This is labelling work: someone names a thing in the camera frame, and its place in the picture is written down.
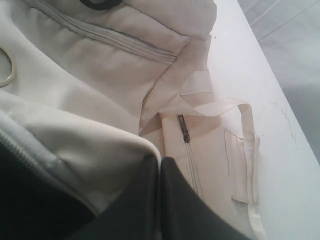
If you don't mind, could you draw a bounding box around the cream fabric duffel bag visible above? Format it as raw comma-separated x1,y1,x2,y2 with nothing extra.
0,0,267,240

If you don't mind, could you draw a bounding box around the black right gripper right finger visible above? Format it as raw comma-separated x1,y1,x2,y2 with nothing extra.
160,157,248,240

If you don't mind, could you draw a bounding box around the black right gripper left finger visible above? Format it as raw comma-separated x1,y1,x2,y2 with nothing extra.
0,131,161,240

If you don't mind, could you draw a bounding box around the gold key ring zipper pull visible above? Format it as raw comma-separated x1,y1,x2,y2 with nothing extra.
0,46,17,88

